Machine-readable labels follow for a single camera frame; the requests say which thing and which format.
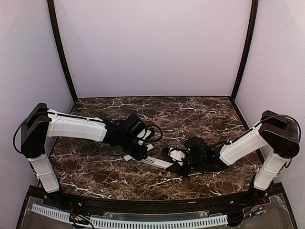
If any left black frame post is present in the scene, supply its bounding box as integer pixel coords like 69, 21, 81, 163
47, 0, 78, 103

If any right black frame post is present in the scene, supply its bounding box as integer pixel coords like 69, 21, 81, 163
231, 0, 259, 101

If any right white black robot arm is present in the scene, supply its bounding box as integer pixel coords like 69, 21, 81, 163
162, 110, 301, 194

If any white slotted cable duct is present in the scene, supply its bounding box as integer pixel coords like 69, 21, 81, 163
31, 204, 228, 229

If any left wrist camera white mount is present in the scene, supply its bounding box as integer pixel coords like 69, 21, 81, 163
137, 129, 152, 145

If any left black camera cable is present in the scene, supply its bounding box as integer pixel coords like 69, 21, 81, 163
107, 123, 164, 157

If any black frame post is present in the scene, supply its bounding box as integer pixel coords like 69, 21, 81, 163
47, 0, 78, 103
231, 0, 259, 101

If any white battery cover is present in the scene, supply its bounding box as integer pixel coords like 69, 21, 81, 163
125, 144, 153, 161

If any white remote control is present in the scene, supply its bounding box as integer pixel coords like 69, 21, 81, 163
141, 156, 172, 169

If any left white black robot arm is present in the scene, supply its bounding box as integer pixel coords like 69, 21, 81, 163
15, 103, 155, 193

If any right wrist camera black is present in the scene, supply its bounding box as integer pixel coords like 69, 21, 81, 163
162, 147, 186, 166

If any black front rail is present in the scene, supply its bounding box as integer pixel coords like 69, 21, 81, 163
28, 185, 275, 217

